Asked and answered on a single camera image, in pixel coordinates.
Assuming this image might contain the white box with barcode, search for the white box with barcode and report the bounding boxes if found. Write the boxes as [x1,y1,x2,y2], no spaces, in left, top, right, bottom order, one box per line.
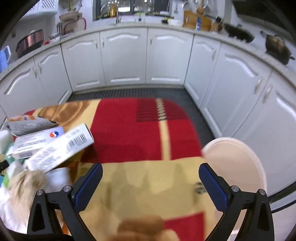
[24,123,94,173]

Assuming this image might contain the silver box red-blue logo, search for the silver box red-blue logo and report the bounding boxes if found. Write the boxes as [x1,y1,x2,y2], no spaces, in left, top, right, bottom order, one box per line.
[12,126,64,160]

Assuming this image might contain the white round trash bin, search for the white round trash bin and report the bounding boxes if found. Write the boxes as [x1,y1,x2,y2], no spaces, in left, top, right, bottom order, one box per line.
[202,138,267,234]

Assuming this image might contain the white kitchen base cabinets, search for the white kitchen base cabinets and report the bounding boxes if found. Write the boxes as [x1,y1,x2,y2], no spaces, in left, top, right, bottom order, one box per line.
[1,23,295,209]

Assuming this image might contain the kitchen window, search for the kitchen window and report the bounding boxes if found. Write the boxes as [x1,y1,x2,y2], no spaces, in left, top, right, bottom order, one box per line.
[92,0,171,20]

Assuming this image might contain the crumpled beige paper ball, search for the crumpled beige paper ball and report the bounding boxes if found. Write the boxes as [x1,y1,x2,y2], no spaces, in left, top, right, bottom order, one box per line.
[8,170,47,209]

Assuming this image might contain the printed foil snack bag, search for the printed foil snack bag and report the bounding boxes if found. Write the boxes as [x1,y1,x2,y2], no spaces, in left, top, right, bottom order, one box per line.
[5,114,58,137]

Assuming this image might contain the red yellow patterned blanket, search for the red yellow patterned blanket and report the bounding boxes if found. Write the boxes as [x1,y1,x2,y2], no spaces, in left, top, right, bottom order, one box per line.
[31,98,216,240]

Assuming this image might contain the dark ribbed floor mat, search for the dark ribbed floor mat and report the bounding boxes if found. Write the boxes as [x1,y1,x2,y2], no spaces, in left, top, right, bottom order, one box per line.
[67,87,217,142]

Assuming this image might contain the blue electric kettle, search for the blue electric kettle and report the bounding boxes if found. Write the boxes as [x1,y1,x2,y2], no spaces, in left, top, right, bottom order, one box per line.
[0,46,11,73]

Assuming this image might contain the dark lidded pot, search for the dark lidded pot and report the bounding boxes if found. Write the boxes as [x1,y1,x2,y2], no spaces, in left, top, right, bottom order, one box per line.
[260,31,295,65]

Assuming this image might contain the copper coloured cooking pot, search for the copper coloured cooking pot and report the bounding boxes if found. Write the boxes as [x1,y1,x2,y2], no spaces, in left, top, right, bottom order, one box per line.
[16,29,44,59]

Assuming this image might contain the black wok pan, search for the black wok pan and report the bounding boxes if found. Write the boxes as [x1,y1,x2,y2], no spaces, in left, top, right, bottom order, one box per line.
[223,23,255,43]

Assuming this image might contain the dish rack with boards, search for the dish rack with boards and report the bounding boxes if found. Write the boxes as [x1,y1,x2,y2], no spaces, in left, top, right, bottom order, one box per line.
[56,11,87,36]

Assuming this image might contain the wooden cutting board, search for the wooden cutting board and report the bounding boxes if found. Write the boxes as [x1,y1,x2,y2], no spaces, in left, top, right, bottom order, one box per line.
[183,11,212,32]

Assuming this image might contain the chrome sink faucet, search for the chrome sink faucet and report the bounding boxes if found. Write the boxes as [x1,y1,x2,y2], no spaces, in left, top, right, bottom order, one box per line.
[100,3,121,25]

